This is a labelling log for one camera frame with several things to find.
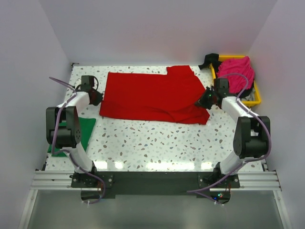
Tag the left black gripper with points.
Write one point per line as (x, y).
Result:
(99, 98)

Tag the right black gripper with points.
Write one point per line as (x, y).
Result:
(202, 102)

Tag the red t shirt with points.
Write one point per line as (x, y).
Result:
(169, 97)

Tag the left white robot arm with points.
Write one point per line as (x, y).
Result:
(63, 129)

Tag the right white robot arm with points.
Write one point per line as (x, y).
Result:
(252, 137)

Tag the folded green t shirt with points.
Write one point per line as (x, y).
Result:
(87, 125)

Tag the black t shirt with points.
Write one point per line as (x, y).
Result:
(212, 59)

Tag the grey cloth in bin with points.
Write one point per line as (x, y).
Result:
(249, 95)

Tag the yellow plastic bin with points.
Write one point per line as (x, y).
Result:
(257, 93)

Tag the pink t shirt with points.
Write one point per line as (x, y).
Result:
(232, 69)

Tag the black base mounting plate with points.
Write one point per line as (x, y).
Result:
(139, 183)

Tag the aluminium rail frame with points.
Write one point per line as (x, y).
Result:
(253, 177)

